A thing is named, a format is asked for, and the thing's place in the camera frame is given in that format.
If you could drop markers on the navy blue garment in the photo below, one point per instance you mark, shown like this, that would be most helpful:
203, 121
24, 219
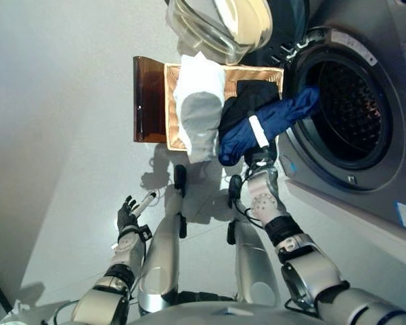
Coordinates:
277, 115

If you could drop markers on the round washing machine door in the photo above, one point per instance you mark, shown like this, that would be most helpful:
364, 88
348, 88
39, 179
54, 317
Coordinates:
216, 20

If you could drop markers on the right white-backed robot hand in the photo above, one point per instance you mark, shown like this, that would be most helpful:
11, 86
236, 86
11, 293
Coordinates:
258, 130

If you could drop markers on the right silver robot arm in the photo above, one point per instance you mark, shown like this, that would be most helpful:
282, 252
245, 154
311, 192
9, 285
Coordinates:
308, 271

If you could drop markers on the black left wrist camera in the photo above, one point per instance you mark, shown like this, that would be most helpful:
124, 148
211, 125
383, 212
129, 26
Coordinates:
145, 233

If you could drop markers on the silver robot torso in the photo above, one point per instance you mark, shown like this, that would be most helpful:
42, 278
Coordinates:
223, 316

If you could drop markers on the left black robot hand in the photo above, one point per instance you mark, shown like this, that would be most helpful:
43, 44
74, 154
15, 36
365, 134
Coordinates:
127, 216

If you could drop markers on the white garment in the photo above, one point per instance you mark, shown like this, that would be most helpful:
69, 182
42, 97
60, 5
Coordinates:
199, 74

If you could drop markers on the brown translucent stool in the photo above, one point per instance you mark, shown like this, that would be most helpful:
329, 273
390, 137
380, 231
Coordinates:
149, 101

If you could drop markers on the rectangular wicker basket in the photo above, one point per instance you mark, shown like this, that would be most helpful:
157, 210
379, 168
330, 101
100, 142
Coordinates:
253, 72

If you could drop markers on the grey front-load washing machine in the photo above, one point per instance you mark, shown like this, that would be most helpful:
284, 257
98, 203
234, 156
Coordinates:
392, 101

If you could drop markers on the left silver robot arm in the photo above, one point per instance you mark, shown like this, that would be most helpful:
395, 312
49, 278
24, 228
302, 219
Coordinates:
125, 250

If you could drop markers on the light grey garment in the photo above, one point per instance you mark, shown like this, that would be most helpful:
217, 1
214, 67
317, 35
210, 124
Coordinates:
201, 125

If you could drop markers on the black garment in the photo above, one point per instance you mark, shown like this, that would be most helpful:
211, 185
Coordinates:
253, 93

